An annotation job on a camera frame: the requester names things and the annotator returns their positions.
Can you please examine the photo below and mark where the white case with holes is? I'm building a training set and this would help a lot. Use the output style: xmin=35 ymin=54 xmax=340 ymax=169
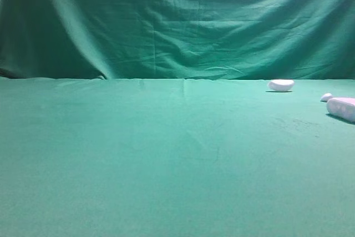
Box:
xmin=326 ymin=97 xmax=355 ymax=123

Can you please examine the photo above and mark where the white oval earphone case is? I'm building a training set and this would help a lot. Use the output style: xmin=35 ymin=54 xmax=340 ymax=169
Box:
xmin=268 ymin=79 xmax=295 ymax=92

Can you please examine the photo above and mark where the green backdrop curtain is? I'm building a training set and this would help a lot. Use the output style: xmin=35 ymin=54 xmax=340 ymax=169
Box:
xmin=1 ymin=0 xmax=354 ymax=79

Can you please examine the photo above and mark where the green tablecloth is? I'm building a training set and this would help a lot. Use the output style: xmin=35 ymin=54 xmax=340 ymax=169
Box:
xmin=1 ymin=78 xmax=354 ymax=236

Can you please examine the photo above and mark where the small white earbud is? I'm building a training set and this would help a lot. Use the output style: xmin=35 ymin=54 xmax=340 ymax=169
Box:
xmin=320 ymin=93 xmax=333 ymax=102

